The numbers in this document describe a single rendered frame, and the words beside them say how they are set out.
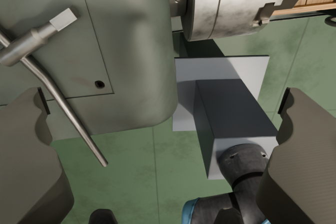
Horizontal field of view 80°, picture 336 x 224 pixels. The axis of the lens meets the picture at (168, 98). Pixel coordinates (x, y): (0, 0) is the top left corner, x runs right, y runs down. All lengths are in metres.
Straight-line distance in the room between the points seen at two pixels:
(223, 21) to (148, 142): 1.95
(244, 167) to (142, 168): 1.99
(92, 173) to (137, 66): 2.46
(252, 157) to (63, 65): 0.52
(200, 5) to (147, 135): 1.89
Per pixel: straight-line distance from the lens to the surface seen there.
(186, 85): 0.89
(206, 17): 0.32
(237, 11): 0.32
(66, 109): 0.33
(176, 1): 0.35
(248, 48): 1.76
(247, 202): 0.58
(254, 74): 0.95
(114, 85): 0.30
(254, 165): 0.63
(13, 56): 0.31
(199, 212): 0.57
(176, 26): 1.01
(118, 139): 2.20
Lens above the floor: 1.51
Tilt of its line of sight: 56 degrees down
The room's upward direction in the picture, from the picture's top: 176 degrees clockwise
